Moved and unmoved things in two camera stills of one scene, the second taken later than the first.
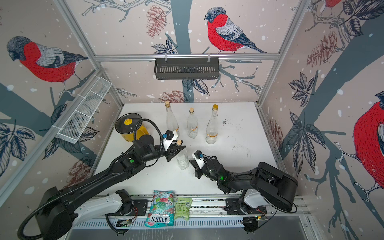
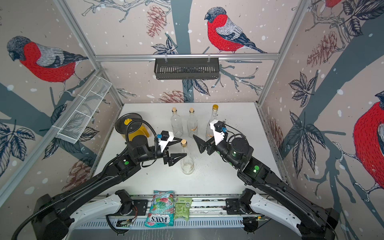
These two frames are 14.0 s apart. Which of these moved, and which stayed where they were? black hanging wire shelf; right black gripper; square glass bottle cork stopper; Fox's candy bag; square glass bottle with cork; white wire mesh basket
Moved: square glass bottle with cork; right black gripper
Stayed: black hanging wire shelf; square glass bottle cork stopper; white wire mesh basket; Fox's candy bag
